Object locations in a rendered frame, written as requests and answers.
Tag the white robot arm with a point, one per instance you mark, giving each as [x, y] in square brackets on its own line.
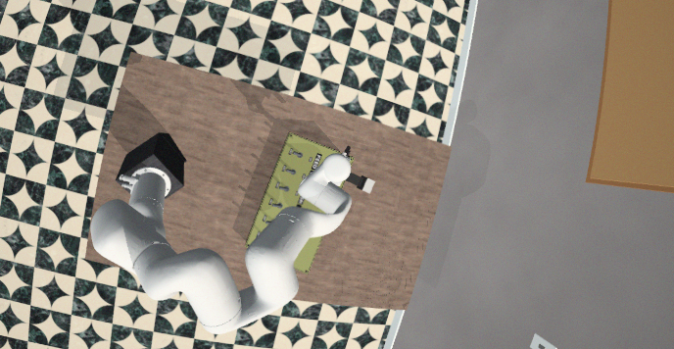
[139, 245]

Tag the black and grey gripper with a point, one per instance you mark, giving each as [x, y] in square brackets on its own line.
[348, 152]

